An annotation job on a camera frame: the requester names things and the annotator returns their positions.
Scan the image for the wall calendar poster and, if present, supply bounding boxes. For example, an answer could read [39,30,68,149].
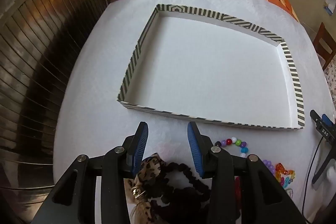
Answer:
[324,0,336,15]

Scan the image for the wooden slatted panel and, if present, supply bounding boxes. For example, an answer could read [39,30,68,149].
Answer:
[0,0,124,188]

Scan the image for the multicolour bead bracelet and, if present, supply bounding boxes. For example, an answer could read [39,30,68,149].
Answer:
[215,137,248,159]

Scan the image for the brown wooden chair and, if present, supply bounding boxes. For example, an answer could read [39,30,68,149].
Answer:
[312,22,336,69]

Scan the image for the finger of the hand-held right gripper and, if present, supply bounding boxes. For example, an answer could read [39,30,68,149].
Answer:
[310,109,336,146]
[311,144,336,190]

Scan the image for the black frilly scrunchie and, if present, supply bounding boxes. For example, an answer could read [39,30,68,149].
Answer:
[157,162,212,198]

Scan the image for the colourful plastic chain bracelet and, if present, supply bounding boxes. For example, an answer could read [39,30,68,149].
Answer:
[274,162,296,189]

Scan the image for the floral cloth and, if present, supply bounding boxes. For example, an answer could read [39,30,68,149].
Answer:
[323,55,336,105]

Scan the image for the leopard print bow hair tie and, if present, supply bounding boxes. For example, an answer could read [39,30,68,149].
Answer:
[123,153,168,224]

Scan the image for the black cloth headband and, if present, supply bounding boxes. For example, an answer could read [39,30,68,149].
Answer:
[150,187,210,224]

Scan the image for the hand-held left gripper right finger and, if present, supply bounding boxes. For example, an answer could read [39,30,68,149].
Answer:
[187,121,306,224]

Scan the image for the red satin bow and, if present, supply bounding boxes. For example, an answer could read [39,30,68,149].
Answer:
[234,177,242,203]

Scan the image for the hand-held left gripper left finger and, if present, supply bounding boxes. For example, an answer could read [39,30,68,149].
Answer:
[31,121,149,224]

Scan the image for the black cable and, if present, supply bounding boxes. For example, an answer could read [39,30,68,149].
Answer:
[301,139,322,219]

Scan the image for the purple bead bracelet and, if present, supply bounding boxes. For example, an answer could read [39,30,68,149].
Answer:
[262,159,276,174]

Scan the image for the striped shallow cardboard box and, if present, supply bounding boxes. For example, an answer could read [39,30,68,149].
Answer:
[117,4,306,132]

